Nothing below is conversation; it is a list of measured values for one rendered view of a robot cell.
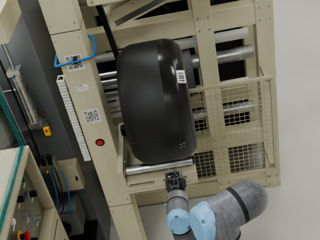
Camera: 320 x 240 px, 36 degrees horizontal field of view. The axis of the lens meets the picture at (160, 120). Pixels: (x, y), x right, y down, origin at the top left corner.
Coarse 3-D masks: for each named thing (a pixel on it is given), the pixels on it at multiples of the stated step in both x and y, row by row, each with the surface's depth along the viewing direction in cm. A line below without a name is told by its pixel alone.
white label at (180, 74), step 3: (177, 72) 211; (180, 72) 211; (183, 72) 212; (177, 75) 210; (180, 75) 211; (183, 75) 211; (177, 78) 210; (180, 78) 210; (183, 78) 211; (180, 81) 210; (183, 81) 210
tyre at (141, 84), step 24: (144, 48) 221; (168, 48) 219; (120, 72) 216; (144, 72) 212; (168, 72) 210; (120, 96) 213; (144, 96) 209; (168, 96) 208; (144, 120) 210; (168, 120) 210; (192, 120) 217; (144, 144) 216; (168, 144) 217; (192, 144) 223
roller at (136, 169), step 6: (192, 156) 241; (162, 162) 241; (168, 162) 241; (174, 162) 241; (180, 162) 240; (186, 162) 240; (192, 162) 240; (126, 168) 243; (132, 168) 242; (138, 168) 242; (144, 168) 241; (150, 168) 241; (156, 168) 241; (162, 168) 241; (168, 168) 242; (126, 174) 243; (132, 174) 243
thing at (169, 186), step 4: (172, 172) 209; (176, 172) 209; (168, 176) 207; (172, 176) 207; (176, 176) 206; (168, 180) 206; (172, 180) 204; (176, 180) 205; (180, 180) 206; (168, 184) 207; (172, 184) 206; (176, 184) 205; (180, 184) 207; (168, 188) 208; (172, 188) 200; (176, 188) 201; (180, 188) 208; (184, 188) 209; (168, 192) 210
